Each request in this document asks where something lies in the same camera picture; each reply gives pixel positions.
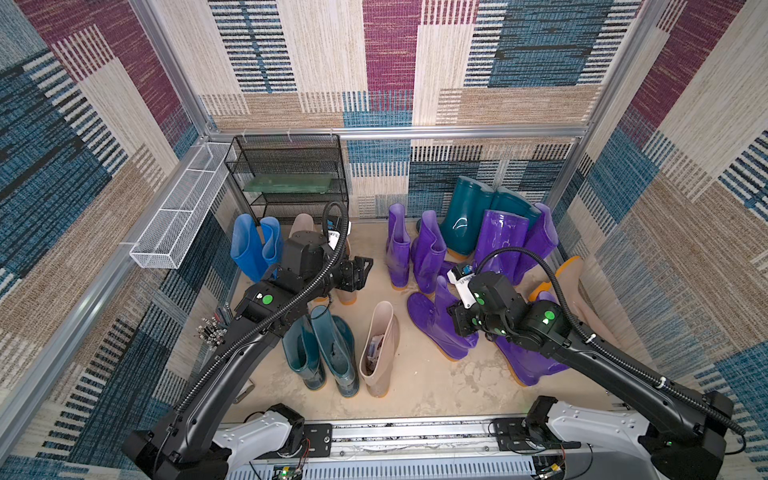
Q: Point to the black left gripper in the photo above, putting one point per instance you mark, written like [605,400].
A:
[355,273]

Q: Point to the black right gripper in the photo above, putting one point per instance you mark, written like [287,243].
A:
[462,321]

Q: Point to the beige rain boot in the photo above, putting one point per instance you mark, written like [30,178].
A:
[303,222]
[346,298]
[380,347]

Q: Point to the purple rain boot front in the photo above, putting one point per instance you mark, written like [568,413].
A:
[432,319]

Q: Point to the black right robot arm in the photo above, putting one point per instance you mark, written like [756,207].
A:
[678,431]

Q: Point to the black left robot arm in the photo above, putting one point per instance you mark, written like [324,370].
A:
[189,442]

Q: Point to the green tray on rack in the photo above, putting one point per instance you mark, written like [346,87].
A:
[289,183]

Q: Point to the red pen holder cup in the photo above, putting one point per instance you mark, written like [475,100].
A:
[213,330]

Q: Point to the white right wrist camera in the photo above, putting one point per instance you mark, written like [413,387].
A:
[460,276]

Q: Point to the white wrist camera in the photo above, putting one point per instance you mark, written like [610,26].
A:
[460,276]
[331,232]

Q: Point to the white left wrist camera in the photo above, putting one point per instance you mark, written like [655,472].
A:
[331,232]

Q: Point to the black wire mesh shelf rack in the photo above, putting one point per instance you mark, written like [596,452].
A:
[307,154]

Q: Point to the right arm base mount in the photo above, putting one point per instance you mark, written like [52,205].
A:
[540,429]

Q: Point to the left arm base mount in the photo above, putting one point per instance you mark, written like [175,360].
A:
[279,433]

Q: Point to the white wire mesh basket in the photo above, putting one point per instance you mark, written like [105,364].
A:
[168,237]

